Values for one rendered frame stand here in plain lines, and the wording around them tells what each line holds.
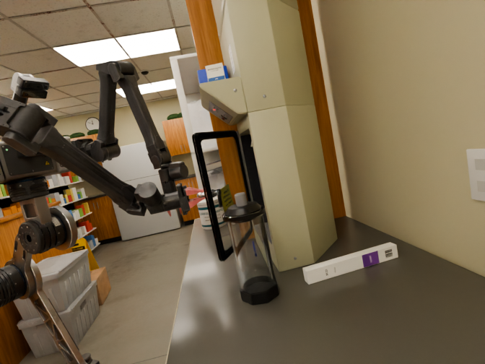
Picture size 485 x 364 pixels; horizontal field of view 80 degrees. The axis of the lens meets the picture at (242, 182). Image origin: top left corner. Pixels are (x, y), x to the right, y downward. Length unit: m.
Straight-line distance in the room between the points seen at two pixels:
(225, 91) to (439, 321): 0.69
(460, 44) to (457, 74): 0.06
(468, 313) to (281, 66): 0.70
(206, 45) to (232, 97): 0.46
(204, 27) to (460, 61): 0.86
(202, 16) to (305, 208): 0.83
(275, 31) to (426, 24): 0.36
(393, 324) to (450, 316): 0.10
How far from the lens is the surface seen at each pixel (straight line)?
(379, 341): 0.63
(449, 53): 0.83
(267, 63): 0.85
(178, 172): 1.19
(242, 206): 0.70
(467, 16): 0.80
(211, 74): 0.89
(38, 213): 1.44
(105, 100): 1.37
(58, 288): 2.83
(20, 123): 0.83
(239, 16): 0.88
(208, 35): 1.26
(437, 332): 0.66
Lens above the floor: 1.32
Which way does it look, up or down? 7 degrees down
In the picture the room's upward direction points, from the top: 12 degrees counter-clockwise
